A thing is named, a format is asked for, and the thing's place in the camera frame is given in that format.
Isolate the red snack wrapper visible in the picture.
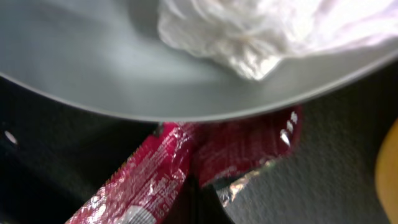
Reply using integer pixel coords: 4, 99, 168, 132
69, 106, 303, 223

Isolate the white tissue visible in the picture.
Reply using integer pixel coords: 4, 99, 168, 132
157, 0, 397, 80

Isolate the grey round plate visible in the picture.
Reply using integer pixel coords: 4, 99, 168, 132
1, 1, 397, 121

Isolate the yellow plastic bowl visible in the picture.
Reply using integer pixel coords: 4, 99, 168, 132
375, 120, 398, 224

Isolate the round black tray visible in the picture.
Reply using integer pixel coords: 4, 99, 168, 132
1, 63, 397, 223

